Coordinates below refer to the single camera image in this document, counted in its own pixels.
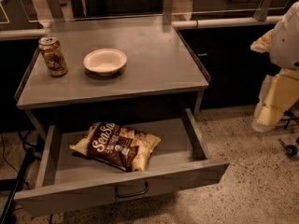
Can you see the grey horizontal rail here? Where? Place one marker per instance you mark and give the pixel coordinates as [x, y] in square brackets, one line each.
[179, 25]

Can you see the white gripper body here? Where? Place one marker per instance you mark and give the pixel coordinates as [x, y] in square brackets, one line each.
[286, 42]

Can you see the grey left upright post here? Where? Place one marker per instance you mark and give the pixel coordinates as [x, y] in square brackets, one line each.
[55, 10]

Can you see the grey counter cabinet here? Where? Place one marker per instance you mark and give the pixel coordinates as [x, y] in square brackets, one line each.
[157, 63]

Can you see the grey right upright post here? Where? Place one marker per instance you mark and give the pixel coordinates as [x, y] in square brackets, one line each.
[262, 11]

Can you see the grey middle upright post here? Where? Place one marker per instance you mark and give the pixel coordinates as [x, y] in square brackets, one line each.
[167, 11]

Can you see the brown chip bag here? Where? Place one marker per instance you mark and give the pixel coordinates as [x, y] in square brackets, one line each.
[122, 147]

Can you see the grey upright post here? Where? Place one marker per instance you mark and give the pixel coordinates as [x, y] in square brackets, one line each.
[167, 11]
[55, 10]
[262, 11]

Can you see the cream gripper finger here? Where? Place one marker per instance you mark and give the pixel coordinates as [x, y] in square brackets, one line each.
[277, 95]
[263, 43]

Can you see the white paper bowl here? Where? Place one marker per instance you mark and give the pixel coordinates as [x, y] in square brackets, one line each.
[105, 62]

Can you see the black drawer handle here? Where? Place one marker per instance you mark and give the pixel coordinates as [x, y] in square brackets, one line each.
[130, 191]

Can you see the black stand leg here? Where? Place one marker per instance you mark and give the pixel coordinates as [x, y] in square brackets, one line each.
[16, 184]

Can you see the brown soda can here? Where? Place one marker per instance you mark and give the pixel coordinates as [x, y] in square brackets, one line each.
[50, 49]

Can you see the grey drawer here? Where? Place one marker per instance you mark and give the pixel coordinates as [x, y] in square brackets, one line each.
[67, 182]

